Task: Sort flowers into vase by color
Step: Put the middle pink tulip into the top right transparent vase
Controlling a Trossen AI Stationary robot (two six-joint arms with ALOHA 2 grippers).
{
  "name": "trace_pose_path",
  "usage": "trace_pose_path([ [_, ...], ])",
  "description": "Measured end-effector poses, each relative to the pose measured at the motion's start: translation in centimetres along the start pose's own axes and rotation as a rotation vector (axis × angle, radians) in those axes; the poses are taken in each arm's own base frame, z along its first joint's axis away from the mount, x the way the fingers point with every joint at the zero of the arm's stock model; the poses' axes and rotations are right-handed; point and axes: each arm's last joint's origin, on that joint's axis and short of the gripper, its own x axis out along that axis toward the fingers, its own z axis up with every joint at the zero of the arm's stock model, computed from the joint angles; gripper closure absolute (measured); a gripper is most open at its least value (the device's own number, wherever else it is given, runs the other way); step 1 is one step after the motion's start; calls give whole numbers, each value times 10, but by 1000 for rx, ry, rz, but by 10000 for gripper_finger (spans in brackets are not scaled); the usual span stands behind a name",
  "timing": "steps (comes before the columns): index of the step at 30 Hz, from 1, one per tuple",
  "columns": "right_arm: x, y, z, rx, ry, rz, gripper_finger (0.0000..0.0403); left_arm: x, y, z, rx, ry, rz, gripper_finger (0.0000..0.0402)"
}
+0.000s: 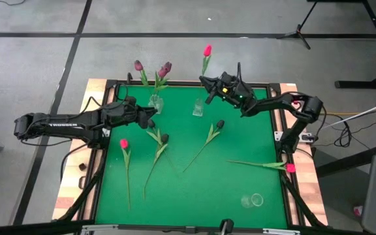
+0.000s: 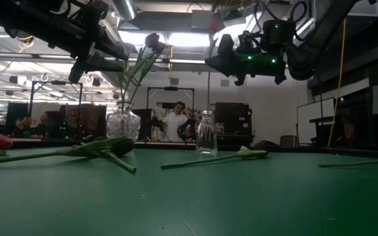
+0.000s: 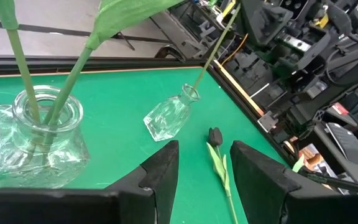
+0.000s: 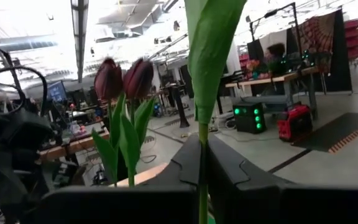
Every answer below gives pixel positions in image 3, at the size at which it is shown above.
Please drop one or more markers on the black tripod stand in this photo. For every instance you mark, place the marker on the black tripod stand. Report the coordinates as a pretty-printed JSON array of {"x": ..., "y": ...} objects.
[{"x": 126, "y": 40}]

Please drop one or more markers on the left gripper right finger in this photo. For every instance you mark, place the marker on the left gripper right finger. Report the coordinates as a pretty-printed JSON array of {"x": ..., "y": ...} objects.
[{"x": 275, "y": 202}]

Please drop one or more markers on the wide cut-glass vase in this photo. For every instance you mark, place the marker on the wide cut-glass vase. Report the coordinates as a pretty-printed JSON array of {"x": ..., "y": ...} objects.
[{"x": 17, "y": 149}]

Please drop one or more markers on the dark grey laptop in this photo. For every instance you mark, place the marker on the dark grey laptop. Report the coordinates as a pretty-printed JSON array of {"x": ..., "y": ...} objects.
[{"x": 346, "y": 143}]

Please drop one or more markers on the green table mat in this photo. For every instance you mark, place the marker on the green table mat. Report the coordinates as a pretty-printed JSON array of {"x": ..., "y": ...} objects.
[{"x": 120, "y": 93}]

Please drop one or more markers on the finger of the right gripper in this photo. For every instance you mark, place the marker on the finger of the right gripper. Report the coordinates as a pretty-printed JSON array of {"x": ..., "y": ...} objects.
[{"x": 266, "y": 21}]

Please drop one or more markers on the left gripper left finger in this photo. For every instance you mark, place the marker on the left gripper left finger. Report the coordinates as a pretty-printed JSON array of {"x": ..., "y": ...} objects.
[{"x": 135, "y": 205}]

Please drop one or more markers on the black artificial tulip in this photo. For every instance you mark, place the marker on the black artificial tulip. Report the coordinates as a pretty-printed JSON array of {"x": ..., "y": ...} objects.
[{"x": 215, "y": 137}]

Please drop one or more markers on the bright pink artificial tulip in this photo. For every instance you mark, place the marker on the bright pink artificial tulip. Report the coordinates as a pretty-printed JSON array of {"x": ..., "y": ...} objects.
[{"x": 216, "y": 46}]

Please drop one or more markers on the dark maroon artificial tulip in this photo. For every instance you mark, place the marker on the dark maroon artificial tulip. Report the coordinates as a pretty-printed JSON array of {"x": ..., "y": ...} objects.
[
  {"x": 20, "y": 62},
  {"x": 73, "y": 71}
]

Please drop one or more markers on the narrow glass bottle vase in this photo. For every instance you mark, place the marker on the narrow glass bottle vase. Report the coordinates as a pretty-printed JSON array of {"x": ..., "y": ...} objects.
[{"x": 166, "y": 118}]

